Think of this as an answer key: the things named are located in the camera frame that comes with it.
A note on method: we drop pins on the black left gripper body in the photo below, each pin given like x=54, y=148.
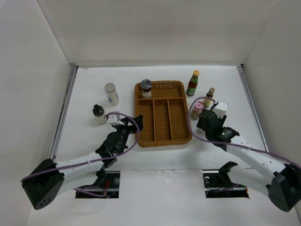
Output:
x=124, y=130

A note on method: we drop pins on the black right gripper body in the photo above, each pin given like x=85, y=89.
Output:
x=199, y=125

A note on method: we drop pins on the pink-cap spice bottle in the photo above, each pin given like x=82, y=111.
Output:
x=196, y=110

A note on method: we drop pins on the small yellow-label brown bottle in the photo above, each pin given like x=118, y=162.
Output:
x=208, y=98

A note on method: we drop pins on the black-cap salt grinder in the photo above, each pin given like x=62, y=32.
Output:
x=146, y=86

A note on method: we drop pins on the silver-lid jar blue label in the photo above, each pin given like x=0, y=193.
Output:
x=112, y=94

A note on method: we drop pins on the red sauce bottle yellow cap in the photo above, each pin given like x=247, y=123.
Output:
x=193, y=83

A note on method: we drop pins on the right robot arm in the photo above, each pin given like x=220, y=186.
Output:
x=279, y=181

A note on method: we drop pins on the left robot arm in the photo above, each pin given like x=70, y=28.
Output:
x=50, y=178

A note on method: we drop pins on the wicker divided tray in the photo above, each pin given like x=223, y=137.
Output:
x=164, y=114

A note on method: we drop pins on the round-knob glass shaker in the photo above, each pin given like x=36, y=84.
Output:
x=99, y=113

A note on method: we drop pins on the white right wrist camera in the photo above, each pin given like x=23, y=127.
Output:
x=220, y=109

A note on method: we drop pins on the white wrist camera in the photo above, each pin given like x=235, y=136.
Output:
x=220, y=109
x=113, y=118

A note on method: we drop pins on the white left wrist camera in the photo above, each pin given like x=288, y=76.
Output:
x=113, y=118

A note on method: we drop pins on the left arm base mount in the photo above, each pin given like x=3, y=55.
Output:
x=104, y=188

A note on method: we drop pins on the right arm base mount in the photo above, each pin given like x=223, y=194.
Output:
x=217, y=183

